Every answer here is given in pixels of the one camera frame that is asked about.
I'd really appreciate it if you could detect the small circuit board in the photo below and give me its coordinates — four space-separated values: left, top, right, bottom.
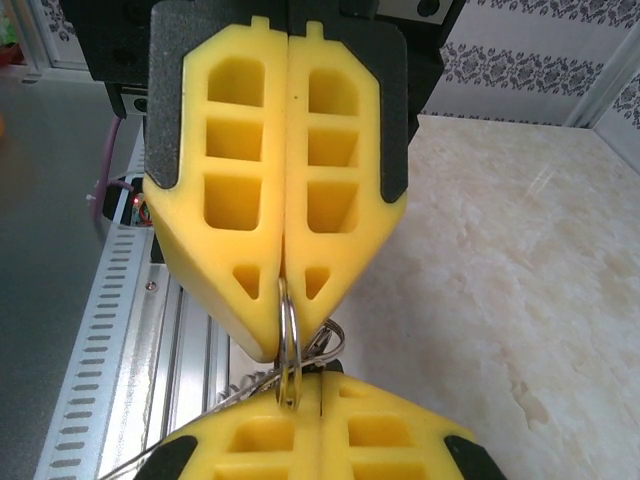
130 191 152 227

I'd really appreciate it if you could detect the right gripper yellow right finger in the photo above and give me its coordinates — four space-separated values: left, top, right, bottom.
319 371 509 480

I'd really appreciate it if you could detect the silver split key ring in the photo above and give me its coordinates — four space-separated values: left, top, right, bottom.
299 318 347 371
276 276 302 412

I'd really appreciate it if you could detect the green and red clutter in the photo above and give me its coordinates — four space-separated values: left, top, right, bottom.
0 14 22 67

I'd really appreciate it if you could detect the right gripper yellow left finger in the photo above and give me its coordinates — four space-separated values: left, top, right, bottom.
143 372 322 480

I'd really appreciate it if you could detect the aluminium mounting rail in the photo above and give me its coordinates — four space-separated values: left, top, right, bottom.
142 259 281 451

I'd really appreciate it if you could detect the white slotted cable duct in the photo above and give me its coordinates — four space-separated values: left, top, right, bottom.
37 222 159 480

